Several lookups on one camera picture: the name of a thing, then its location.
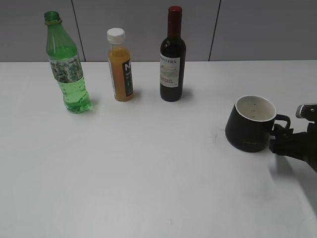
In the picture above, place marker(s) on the orange juice bottle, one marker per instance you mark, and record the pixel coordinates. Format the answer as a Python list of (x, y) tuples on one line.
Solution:
[(119, 60)]

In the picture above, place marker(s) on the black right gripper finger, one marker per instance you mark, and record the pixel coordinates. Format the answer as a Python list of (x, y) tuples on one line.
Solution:
[(280, 132)]

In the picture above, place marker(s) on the dark red wine bottle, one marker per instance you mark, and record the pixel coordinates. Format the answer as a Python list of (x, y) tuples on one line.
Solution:
[(172, 58)]

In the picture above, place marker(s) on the black mug white inside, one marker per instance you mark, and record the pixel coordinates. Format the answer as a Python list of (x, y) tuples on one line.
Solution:
[(250, 123)]

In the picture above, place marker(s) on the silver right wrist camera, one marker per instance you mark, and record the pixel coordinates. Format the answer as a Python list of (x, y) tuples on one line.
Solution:
[(307, 111)]

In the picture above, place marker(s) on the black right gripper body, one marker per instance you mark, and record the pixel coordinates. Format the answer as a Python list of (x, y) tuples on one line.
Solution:
[(301, 146)]

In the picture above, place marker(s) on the green sprite bottle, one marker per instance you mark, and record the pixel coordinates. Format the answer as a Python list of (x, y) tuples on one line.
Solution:
[(65, 64)]

